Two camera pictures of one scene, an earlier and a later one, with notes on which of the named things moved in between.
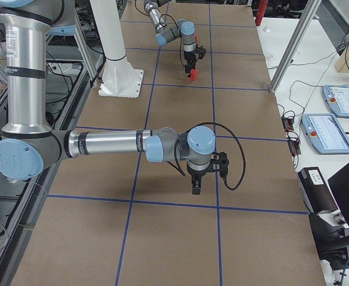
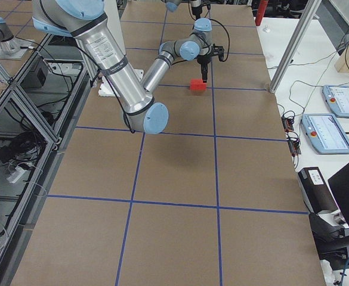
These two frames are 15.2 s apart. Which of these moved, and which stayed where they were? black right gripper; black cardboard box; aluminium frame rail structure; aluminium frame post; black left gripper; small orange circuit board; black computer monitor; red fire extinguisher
Moved: black right gripper; black left gripper
Stayed: small orange circuit board; aluminium frame post; aluminium frame rail structure; red fire extinguisher; black cardboard box; black computer monitor
